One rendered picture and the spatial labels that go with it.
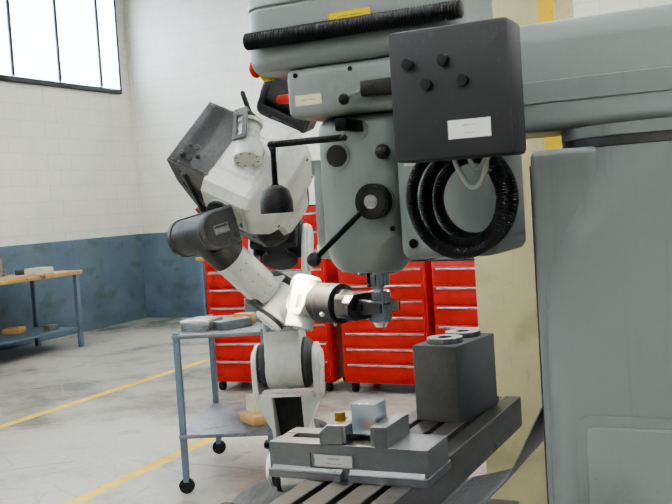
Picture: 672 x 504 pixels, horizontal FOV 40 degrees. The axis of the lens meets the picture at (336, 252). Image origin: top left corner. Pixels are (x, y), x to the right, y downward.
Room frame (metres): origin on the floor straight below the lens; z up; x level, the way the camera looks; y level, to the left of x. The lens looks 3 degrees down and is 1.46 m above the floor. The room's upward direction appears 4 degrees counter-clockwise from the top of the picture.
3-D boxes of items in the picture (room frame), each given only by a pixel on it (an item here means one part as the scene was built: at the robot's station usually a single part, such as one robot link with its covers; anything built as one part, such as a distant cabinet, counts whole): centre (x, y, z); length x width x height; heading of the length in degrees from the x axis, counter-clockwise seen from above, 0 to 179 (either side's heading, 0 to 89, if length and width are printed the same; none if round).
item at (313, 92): (1.93, -0.12, 1.68); 0.34 x 0.24 x 0.10; 64
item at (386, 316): (1.95, -0.08, 1.23); 0.05 x 0.05 x 0.06
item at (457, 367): (2.35, -0.28, 1.01); 0.22 x 0.12 x 0.20; 146
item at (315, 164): (2.00, 0.01, 1.45); 0.04 x 0.04 x 0.21; 64
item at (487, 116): (1.52, -0.21, 1.62); 0.20 x 0.09 x 0.21; 64
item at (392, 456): (1.88, -0.02, 0.96); 0.35 x 0.15 x 0.11; 65
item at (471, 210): (1.86, -0.26, 1.47); 0.24 x 0.19 x 0.26; 154
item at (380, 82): (1.80, -0.08, 1.66); 0.12 x 0.04 x 0.04; 64
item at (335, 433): (1.89, 0.00, 1.00); 0.12 x 0.06 x 0.04; 155
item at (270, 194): (2.03, 0.12, 1.47); 0.07 x 0.07 x 0.06
